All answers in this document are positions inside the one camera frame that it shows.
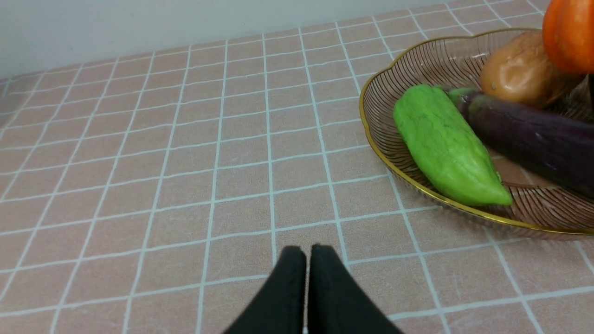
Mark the orange pumpkin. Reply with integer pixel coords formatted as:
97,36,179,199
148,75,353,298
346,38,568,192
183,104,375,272
542,0,594,74

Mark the purple eggplant, left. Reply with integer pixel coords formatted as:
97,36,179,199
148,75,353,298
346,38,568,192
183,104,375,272
439,85,594,199

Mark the brown potato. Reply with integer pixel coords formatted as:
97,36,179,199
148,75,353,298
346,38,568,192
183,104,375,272
481,31,585,109

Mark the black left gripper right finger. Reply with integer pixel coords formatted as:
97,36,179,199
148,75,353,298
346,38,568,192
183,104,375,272
307,244,402,334

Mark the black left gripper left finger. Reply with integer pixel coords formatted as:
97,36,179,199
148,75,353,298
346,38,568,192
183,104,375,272
224,245,306,334

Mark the green bitter gourd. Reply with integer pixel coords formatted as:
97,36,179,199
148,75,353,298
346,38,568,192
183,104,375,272
393,84,513,206

